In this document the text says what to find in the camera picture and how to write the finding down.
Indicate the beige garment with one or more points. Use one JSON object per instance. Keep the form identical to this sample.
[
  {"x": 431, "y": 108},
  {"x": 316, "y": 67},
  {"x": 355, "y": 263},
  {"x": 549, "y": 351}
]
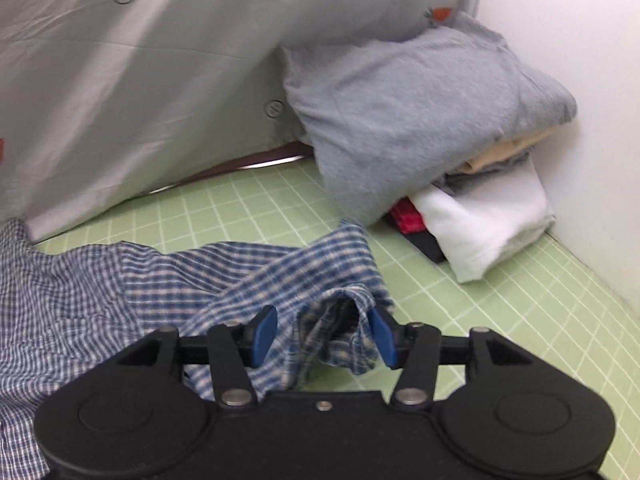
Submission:
[{"x": 500, "y": 152}]

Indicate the green grid mat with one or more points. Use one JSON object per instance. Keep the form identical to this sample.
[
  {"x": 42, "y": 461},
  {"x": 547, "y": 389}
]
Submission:
[{"x": 500, "y": 320}]

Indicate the white garment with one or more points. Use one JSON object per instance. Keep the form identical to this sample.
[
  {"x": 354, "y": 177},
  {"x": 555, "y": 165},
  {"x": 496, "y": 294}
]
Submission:
[{"x": 480, "y": 220}]

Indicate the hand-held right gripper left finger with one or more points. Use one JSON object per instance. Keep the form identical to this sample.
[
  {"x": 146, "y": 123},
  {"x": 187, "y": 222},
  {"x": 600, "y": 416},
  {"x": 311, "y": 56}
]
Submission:
[{"x": 263, "y": 336}]

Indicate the red garment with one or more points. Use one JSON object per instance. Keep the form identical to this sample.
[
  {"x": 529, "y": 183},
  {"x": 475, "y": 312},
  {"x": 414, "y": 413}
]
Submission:
[{"x": 407, "y": 215}]

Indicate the grey printed sheet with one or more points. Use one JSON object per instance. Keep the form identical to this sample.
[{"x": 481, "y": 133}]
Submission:
[{"x": 150, "y": 85}]

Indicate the white board panel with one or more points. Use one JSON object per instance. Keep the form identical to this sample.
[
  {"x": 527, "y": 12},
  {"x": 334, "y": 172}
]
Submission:
[{"x": 575, "y": 35}]

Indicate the blue plaid shirt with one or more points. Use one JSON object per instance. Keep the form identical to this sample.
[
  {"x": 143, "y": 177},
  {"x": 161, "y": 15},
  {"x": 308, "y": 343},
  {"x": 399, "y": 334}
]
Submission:
[{"x": 100, "y": 300}]

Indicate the black garment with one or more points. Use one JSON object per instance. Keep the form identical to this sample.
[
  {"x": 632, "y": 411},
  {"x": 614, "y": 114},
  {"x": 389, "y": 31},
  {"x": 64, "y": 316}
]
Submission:
[{"x": 429, "y": 247}]

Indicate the grey shirt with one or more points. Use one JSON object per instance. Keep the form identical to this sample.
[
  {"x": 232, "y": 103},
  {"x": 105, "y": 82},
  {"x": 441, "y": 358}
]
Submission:
[{"x": 400, "y": 120}]

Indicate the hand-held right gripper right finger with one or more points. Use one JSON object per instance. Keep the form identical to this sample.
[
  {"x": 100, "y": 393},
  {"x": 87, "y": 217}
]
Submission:
[{"x": 382, "y": 336}]

